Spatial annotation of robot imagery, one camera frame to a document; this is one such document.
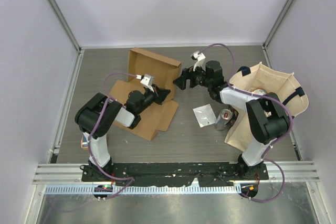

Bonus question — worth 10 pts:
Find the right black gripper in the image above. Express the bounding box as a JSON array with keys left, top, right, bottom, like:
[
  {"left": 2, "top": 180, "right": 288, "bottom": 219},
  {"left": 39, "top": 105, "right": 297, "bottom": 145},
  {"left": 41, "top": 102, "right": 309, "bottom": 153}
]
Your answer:
[{"left": 173, "top": 61, "right": 212, "bottom": 90}]

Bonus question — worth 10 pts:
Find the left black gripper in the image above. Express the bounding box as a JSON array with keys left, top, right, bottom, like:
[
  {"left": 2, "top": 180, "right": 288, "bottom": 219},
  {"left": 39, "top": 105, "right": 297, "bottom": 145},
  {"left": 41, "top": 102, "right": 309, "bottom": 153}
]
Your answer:
[{"left": 136, "top": 84, "right": 170, "bottom": 114}]

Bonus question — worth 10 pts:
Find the brown cardboard box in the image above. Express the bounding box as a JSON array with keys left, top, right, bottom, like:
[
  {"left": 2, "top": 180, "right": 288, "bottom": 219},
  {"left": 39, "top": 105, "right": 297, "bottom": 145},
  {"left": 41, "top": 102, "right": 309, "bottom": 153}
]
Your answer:
[{"left": 110, "top": 48, "right": 181, "bottom": 141}]

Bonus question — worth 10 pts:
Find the clear plastic sachet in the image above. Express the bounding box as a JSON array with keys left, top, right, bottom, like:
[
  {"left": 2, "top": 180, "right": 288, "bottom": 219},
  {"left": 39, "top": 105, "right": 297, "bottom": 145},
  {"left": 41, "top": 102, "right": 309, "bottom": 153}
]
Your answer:
[{"left": 193, "top": 104, "right": 216, "bottom": 127}]

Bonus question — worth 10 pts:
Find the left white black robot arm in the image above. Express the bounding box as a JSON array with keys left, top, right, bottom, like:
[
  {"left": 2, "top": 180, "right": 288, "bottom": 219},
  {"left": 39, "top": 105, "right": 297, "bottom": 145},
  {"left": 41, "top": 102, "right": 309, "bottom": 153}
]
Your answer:
[{"left": 75, "top": 85, "right": 171, "bottom": 182}]

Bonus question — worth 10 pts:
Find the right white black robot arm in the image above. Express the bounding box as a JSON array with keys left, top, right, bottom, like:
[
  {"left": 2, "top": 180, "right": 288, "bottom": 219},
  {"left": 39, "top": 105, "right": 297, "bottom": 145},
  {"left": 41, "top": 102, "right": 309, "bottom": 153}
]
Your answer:
[{"left": 173, "top": 60, "right": 292, "bottom": 179}]

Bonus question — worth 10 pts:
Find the silver red drink can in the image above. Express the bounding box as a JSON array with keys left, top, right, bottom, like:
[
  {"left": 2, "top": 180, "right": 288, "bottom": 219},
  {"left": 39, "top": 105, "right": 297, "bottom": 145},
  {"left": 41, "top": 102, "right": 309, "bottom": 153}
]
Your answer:
[{"left": 215, "top": 109, "right": 233, "bottom": 131}]

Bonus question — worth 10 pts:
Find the peach tube in bag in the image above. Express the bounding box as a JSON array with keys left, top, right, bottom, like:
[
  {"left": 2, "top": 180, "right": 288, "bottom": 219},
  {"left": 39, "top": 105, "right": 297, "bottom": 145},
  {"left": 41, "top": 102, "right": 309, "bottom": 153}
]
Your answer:
[{"left": 252, "top": 89, "right": 268, "bottom": 95}]

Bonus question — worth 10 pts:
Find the beige canvas tote bag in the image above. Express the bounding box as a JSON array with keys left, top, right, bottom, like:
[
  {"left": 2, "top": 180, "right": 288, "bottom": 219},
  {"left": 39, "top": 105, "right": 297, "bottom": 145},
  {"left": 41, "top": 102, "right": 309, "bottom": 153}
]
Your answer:
[{"left": 225, "top": 63, "right": 309, "bottom": 152}]

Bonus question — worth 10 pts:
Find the yellow sponge with blue label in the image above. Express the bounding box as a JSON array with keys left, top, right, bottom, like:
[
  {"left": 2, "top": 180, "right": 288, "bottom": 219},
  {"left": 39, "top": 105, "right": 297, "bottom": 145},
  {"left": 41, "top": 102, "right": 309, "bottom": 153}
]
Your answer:
[{"left": 80, "top": 133, "right": 89, "bottom": 150}]

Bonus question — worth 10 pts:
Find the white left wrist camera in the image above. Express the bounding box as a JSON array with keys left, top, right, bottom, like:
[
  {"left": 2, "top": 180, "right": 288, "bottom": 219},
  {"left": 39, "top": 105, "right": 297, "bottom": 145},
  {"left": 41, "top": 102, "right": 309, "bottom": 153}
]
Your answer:
[{"left": 136, "top": 74, "right": 154, "bottom": 92}]

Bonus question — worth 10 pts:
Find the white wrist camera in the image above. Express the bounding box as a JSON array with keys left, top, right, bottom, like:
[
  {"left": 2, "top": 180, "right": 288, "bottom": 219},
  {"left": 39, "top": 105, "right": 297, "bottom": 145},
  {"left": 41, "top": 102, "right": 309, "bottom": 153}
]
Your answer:
[
  {"left": 136, "top": 74, "right": 154, "bottom": 92},
  {"left": 191, "top": 51, "right": 206, "bottom": 71}
]

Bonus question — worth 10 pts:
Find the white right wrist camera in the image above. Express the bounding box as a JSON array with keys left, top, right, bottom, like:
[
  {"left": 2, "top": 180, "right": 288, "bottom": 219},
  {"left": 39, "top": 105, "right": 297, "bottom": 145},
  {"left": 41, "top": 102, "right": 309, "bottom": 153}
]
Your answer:
[{"left": 191, "top": 51, "right": 206, "bottom": 71}]

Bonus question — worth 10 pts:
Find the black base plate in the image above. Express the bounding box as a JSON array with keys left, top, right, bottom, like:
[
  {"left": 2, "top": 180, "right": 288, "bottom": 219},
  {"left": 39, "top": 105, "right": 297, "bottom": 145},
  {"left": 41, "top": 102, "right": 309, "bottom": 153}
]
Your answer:
[{"left": 80, "top": 162, "right": 269, "bottom": 187}]

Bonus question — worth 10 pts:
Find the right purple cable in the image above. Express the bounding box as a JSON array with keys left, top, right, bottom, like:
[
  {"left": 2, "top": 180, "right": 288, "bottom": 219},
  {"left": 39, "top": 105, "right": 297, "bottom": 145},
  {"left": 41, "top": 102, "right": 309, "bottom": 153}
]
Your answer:
[{"left": 198, "top": 43, "right": 295, "bottom": 204}]

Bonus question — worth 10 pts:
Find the aluminium frame rail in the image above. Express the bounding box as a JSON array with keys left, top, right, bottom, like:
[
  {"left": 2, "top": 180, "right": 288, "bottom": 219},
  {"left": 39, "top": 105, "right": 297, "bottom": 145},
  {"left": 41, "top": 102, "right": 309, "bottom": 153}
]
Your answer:
[{"left": 33, "top": 161, "right": 320, "bottom": 184}]

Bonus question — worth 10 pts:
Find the perforated cable duct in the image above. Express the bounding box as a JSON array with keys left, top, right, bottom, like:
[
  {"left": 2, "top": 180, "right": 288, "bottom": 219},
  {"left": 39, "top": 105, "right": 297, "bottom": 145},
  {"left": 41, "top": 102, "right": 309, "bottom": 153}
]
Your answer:
[{"left": 45, "top": 184, "right": 241, "bottom": 195}]

